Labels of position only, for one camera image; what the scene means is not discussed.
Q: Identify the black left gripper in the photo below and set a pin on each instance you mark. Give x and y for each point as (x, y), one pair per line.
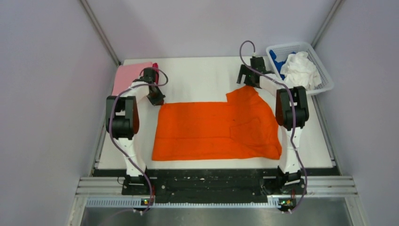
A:
(159, 100)

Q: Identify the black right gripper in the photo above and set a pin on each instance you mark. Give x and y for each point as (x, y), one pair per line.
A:
(243, 71)

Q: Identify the orange t shirt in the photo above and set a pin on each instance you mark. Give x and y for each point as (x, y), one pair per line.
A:
(242, 127)

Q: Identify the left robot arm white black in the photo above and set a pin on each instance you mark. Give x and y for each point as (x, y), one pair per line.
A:
(122, 116)

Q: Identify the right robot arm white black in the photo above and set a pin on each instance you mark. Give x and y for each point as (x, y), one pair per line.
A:
(291, 113)

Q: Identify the crimson folded t shirt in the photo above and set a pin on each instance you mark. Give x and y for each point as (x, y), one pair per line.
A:
(156, 76)

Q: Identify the blue t shirt in basket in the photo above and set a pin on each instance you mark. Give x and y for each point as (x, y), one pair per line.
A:
(278, 64)

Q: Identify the pink folded t shirt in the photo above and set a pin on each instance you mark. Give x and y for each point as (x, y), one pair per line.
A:
(126, 74)

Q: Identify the white plastic basket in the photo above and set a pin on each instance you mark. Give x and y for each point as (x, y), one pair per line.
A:
(283, 50)

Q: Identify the white crumpled t shirt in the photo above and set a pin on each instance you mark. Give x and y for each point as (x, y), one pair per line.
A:
(299, 70)

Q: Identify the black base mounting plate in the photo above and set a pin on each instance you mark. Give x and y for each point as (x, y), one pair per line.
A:
(203, 185)

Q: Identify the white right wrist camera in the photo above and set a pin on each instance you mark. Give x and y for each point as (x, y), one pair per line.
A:
(254, 56)

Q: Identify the white slotted cable duct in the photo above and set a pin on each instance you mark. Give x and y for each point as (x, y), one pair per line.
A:
(141, 203)

